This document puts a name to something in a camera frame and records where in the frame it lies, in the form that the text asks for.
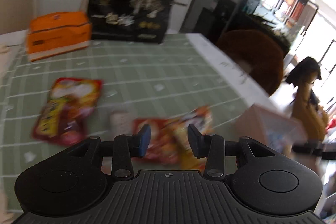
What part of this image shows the yellow orange chip packet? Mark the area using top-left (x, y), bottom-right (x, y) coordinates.
top-left (133, 106), bottom-right (213, 171)

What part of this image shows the pink storage box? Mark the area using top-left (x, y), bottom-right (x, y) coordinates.
top-left (234, 104), bottom-right (307, 157)

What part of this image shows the green checked tablecloth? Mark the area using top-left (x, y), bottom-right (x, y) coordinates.
top-left (0, 32), bottom-right (271, 214)

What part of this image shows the dark red snack packet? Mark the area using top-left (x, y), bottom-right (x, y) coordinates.
top-left (31, 77), bottom-right (102, 146)

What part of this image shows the brown furry chair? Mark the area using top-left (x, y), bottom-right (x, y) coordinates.
top-left (217, 30), bottom-right (284, 96)

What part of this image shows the black gift box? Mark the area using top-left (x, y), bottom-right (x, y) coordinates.
top-left (86, 0), bottom-right (175, 44)

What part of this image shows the orange carton box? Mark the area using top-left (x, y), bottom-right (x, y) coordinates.
top-left (26, 11), bottom-right (92, 61)

